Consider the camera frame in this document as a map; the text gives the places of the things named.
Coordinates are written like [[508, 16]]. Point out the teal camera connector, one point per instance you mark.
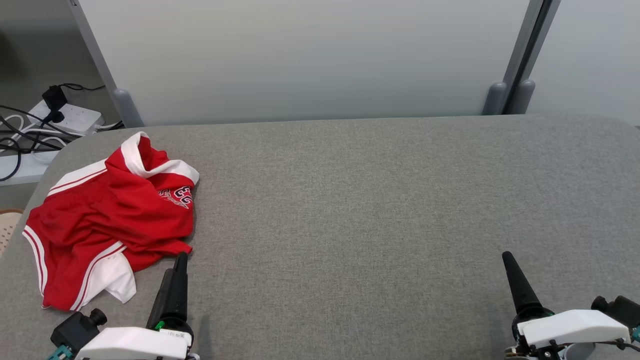
[[636, 334], [60, 354]]

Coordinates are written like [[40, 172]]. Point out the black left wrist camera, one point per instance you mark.
[[75, 330]]

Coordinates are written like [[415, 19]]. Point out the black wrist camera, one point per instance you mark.
[[75, 330], [622, 307]]

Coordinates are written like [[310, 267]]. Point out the teal left camera connector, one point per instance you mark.
[[60, 354]]

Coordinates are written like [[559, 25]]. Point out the grey partition post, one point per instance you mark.
[[495, 97], [522, 95], [127, 107]]

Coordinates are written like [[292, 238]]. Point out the teal right camera connector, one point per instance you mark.
[[636, 334]]

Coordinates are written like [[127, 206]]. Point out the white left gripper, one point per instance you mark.
[[135, 345]]

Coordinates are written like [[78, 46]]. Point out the black power adapter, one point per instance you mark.
[[54, 97]]

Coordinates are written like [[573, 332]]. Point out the white multi-socket power strip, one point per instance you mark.
[[75, 117]]

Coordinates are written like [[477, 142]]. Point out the cream perforated laundry basket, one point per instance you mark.
[[7, 230]]

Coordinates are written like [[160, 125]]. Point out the red shirt with white sleeves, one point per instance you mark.
[[90, 225]]

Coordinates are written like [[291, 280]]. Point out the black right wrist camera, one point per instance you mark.
[[622, 307]]

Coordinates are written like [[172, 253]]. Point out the white partition panel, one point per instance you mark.
[[300, 60], [595, 55]]

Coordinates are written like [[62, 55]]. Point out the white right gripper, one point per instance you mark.
[[570, 325]]

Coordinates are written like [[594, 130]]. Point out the flat white power strip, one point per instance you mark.
[[25, 172]]

